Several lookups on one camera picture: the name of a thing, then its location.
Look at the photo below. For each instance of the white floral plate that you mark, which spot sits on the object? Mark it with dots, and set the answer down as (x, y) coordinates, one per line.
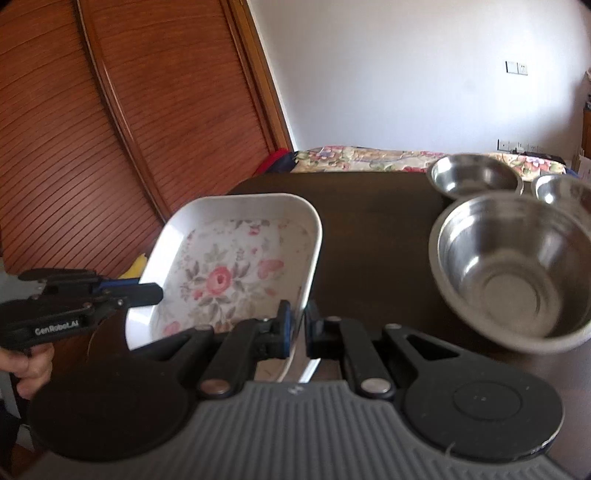
(231, 267)

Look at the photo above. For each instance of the floral bed blanket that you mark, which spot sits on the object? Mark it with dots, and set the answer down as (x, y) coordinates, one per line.
(369, 159)

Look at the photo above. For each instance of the white paper bag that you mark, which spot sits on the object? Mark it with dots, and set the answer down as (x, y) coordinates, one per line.
(582, 167)

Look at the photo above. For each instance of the wall socket strip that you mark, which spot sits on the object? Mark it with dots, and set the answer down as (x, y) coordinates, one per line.
(519, 146)

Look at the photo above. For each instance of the person's left hand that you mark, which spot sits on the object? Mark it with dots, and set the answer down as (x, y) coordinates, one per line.
(37, 374)

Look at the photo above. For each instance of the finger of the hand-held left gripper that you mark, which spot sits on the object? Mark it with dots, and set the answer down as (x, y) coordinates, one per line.
(138, 294)
(55, 275)

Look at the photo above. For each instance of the yellow object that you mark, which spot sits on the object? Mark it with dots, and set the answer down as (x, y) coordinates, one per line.
(135, 268)

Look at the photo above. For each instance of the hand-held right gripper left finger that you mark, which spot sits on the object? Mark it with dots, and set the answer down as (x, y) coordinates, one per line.
(285, 323)

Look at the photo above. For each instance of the large steel bowl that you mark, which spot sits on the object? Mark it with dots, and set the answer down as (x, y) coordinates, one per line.
(508, 277)

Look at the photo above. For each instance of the wooden slatted wardrobe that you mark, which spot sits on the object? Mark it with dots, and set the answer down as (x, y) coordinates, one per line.
(115, 115)

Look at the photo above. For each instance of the white wall switch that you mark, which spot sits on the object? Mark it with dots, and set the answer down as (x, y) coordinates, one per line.
(516, 67)

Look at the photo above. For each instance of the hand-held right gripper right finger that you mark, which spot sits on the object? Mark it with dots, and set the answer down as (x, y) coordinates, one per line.
(310, 330)

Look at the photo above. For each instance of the small steel bowl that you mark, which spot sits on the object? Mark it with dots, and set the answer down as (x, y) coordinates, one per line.
(563, 191)
(475, 177)

